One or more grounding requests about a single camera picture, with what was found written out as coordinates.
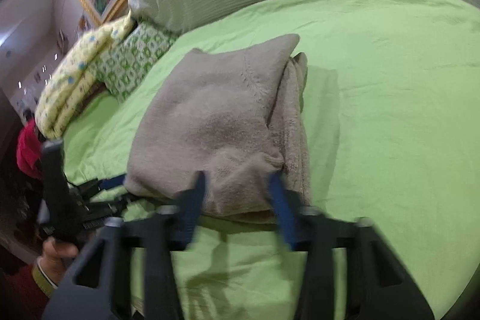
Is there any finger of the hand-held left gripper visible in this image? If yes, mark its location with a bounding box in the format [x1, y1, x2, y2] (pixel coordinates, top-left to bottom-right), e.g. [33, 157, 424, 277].
[79, 174, 128, 194]
[90, 193, 142, 220]

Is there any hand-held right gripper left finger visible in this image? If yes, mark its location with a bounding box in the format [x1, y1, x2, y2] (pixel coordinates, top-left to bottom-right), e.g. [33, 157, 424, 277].
[42, 171, 208, 320]

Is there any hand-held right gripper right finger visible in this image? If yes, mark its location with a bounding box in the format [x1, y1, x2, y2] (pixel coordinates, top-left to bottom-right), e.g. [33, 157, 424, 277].
[267, 174, 436, 320]

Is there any green patterned pillow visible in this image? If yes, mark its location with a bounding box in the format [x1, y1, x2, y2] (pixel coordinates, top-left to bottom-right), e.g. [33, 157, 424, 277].
[94, 22, 179, 103]

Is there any beige knit sweater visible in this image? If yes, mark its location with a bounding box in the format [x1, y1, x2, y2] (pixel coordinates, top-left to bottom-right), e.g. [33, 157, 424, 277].
[123, 34, 313, 225]

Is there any green bed sheet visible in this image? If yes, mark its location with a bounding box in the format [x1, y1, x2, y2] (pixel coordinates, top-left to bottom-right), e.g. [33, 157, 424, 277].
[62, 0, 480, 320]

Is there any red cloth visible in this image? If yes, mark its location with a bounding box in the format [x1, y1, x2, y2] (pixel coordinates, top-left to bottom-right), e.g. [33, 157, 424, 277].
[16, 118, 45, 180]

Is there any person's left hand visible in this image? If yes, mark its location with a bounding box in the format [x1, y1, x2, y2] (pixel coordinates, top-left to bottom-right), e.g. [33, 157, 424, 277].
[40, 238, 82, 288]

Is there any person's left forearm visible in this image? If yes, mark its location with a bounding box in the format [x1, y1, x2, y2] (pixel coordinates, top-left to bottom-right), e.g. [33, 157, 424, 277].
[0, 262, 51, 320]

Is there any yellow bracelet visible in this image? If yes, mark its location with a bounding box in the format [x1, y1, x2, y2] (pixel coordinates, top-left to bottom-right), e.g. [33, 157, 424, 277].
[31, 257, 58, 298]

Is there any yellow floral quilt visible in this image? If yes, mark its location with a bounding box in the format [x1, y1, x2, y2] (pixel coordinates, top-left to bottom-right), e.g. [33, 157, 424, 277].
[35, 10, 136, 140]

